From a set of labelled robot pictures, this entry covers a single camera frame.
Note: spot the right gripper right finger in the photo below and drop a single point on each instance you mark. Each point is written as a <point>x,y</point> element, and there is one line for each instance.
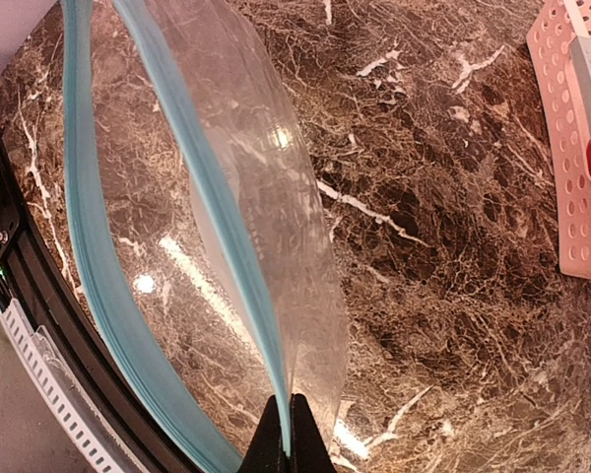
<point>309,453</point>

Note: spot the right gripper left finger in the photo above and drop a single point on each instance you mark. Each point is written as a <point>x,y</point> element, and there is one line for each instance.
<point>265,452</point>

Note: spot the clear zip top bag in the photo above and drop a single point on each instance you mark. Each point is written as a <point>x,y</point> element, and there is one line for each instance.
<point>196,224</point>

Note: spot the pink plastic basket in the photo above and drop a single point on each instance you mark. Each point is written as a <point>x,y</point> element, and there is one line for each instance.
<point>560,46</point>

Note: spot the white slotted cable duct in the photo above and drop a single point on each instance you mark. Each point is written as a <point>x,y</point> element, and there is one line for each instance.
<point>14,318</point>

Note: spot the black front frame rail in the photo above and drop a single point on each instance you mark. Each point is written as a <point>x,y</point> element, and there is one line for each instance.
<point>29,275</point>

